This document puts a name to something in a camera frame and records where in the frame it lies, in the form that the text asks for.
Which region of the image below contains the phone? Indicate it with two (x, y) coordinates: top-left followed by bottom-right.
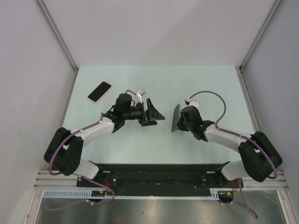
(87, 81), (112, 103)
(171, 104), (181, 133)

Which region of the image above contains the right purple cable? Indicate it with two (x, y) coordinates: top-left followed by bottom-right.
(186, 91), (278, 220)

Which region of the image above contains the right aluminium side rail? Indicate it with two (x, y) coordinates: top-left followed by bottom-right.
(235, 66), (266, 134)

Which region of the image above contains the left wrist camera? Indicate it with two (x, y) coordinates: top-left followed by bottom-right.
(135, 90), (146, 103)

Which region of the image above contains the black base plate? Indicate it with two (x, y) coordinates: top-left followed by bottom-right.
(77, 164), (238, 197)

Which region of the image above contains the left aluminium corner post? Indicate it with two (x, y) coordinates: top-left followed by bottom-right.
(34, 0), (78, 74)

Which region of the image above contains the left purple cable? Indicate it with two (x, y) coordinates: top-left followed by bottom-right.
(44, 90), (137, 210)

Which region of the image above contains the aluminium corner post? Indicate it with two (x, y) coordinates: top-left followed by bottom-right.
(34, 0), (78, 74)
(239, 0), (284, 72)

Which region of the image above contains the white slotted cable duct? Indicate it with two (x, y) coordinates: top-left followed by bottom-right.
(43, 188), (221, 201)

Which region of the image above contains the right aluminium corner post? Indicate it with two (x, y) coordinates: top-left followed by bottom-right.
(239, 0), (284, 72)

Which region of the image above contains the purple cable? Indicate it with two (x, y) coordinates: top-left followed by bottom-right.
(44, 90), (137, 210)
(186, 91), (278, 220)

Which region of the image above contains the phone in pink case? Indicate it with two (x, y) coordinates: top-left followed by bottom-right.
(87, 81), (112, 103)

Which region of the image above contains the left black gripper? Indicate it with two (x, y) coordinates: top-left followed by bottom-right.
(123, 98), (164, 126)

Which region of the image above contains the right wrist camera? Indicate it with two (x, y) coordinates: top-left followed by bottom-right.
(185, 98), (199, 108)

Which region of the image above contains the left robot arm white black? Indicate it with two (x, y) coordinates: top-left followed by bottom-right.
(44, 93), (165, 187)

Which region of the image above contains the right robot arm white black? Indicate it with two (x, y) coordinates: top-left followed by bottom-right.
(171, 105), (283, 187)

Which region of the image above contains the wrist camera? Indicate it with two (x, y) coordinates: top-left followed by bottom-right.
(135, 90), (146, 103)
(185, 98), (199, 108)

